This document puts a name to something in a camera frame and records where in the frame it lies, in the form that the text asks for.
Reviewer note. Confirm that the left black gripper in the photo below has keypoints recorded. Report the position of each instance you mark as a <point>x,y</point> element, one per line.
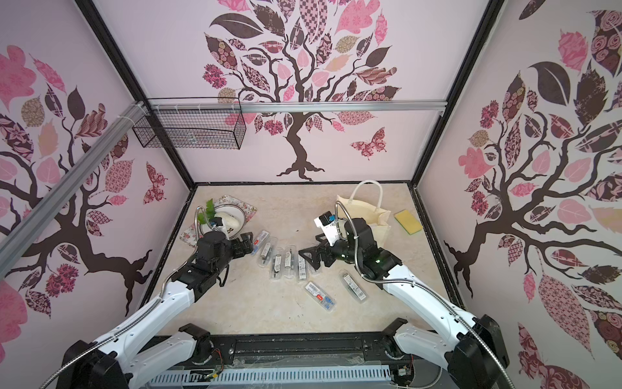
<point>243,251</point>

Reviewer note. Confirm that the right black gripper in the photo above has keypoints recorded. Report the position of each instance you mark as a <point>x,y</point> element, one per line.
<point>323,250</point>

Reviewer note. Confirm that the compass case with red label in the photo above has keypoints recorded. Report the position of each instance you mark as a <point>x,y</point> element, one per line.
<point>260,241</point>

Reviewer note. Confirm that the cream canvas tote bag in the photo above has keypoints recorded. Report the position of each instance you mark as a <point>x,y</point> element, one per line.
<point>373,214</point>

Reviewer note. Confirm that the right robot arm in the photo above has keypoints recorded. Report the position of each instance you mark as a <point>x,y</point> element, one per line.
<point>470,349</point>

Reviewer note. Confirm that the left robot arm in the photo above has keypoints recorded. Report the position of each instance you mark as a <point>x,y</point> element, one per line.
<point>123,358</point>

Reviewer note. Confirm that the compass case red blue front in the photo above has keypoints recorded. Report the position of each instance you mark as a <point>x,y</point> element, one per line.
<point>320,296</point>

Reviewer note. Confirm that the white toy radish with leaves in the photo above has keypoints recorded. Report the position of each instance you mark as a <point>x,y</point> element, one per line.
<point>203,214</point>

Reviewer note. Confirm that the floral rectangular tray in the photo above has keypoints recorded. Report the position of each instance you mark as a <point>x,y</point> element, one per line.
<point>189,236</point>

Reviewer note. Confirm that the yellow green sponge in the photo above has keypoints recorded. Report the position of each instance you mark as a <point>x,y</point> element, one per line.
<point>409,222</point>

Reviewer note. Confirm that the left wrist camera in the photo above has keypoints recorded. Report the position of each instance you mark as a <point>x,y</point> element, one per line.
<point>215,223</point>

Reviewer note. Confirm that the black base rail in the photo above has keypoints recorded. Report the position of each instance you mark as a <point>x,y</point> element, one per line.
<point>305,350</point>

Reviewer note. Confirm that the black wire basket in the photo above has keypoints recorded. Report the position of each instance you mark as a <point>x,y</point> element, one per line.
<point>192,122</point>

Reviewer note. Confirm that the white slotted cable duct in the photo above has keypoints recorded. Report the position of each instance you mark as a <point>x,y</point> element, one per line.
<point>272,376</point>

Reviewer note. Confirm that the aluminium rail back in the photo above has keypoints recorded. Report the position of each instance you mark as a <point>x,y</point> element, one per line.
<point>299,107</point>

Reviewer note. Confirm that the aluminium rail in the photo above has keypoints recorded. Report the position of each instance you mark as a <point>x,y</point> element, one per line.
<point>299,107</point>
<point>19,240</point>

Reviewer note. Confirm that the aluminium rail left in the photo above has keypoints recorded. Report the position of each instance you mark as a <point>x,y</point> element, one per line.
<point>19,240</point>

